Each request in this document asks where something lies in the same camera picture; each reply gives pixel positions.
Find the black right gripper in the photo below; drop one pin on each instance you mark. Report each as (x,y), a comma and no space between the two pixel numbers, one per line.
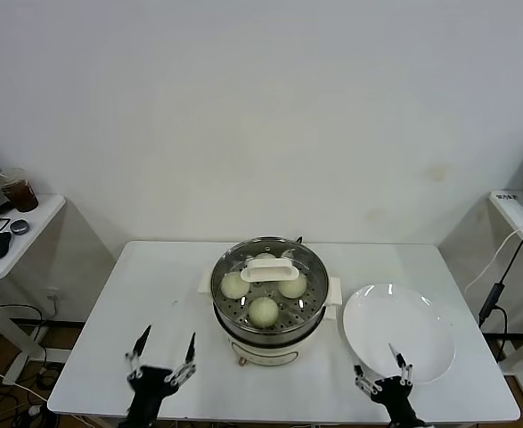
(397,397)

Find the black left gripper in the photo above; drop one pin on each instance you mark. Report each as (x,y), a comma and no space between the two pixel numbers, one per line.
(149,388)

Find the white steamed baozi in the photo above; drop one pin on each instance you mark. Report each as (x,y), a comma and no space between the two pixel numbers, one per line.
(265,256)
(293,287)
(263,311)
(235,285)

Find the stainless steel steamer basket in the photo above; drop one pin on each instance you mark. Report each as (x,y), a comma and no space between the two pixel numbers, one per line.
(204,283)

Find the white round plate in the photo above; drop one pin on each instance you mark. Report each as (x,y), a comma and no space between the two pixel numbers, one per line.
(399,321)

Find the cream electric cooker pot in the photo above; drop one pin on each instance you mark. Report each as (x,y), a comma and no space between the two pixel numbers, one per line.
(265,352)

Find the grey usb hub adapter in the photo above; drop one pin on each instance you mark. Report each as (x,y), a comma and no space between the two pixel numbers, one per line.
(492,298)

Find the white side desk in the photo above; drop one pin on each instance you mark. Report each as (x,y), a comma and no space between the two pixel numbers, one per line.
(43,214)
(512,213)

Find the grey round earbud case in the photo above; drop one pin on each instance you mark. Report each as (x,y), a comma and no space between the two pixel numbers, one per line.
(20,226)

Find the plastic cup of brown drink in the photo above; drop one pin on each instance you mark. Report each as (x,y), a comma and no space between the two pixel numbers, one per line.
(20,196)

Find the white sticker with black print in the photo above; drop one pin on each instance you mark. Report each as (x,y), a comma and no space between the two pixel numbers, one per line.
(507,196)

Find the white wall socket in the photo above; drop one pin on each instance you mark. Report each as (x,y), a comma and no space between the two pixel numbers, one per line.
(54,294)

